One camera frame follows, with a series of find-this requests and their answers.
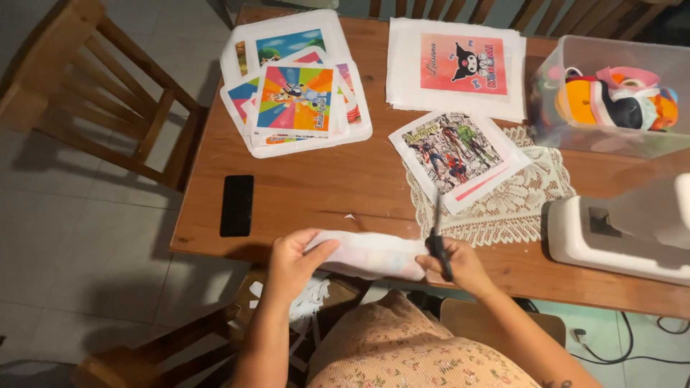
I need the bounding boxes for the person's left hand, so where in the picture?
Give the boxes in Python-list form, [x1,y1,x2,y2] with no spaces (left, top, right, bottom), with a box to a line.
[267,228,341,304]

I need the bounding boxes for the person's right hand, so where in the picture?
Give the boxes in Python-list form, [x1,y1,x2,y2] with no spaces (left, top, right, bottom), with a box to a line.
[415,237,489,300]

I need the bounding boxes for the black scissors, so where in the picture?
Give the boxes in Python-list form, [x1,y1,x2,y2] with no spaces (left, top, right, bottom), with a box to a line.
[424,193,455,283]

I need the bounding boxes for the white fabric piece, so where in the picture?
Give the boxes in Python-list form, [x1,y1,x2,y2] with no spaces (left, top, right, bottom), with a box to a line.
[303,230,433,282]

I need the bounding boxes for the brown wooden stool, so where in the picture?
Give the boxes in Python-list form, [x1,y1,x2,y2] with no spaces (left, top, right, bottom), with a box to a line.
[440,297,567,350]

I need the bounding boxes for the white lace doily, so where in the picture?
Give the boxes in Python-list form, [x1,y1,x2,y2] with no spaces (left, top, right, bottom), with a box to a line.
[404,125,577,249]

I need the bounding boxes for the black smartphone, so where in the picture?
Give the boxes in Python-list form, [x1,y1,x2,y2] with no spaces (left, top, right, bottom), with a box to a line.
[219,175,255,238]

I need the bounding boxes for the floral peach dress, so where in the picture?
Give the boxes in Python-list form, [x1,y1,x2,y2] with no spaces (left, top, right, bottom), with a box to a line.
[306,289,542,388]

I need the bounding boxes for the superhero printed fabric sheet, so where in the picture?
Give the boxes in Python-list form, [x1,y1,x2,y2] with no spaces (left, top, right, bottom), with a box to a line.
[387,110,532,217]

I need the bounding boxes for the white sewing machine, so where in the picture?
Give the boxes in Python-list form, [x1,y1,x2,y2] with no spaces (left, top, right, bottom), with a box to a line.
[547,172,690,287]

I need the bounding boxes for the wooden chair with fabric scraps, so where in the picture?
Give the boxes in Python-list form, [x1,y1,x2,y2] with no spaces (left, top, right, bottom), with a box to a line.
[70,268,374,388]

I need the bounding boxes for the stack of colourful printed fabric sheets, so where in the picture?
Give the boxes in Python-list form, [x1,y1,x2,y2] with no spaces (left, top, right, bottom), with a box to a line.
[219,9,374,160]

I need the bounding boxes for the clear plastic container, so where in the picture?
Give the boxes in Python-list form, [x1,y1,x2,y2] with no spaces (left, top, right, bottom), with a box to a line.
[530,34,690,160]

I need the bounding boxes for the orange ribbon roll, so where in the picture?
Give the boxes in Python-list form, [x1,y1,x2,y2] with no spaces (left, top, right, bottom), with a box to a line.
[555,78,600,127]

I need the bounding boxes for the stack of pink printed fabric sheets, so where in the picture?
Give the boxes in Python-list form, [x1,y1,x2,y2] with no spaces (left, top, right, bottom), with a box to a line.
[385,17,527,124]

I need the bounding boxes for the black ribbon roll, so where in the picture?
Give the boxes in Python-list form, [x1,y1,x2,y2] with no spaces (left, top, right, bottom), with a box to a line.
[599,81,645,130]

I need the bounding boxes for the pink ribbon roll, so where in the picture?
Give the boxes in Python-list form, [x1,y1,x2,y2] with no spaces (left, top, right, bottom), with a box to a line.
[595,65,662,91]

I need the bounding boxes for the wooden slatted chair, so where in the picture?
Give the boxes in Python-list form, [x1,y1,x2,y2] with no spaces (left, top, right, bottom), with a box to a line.
[0,0,210,193]

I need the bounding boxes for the black power cable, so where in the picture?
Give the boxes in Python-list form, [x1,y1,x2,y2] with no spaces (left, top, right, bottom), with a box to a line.
[570,311,690,366]

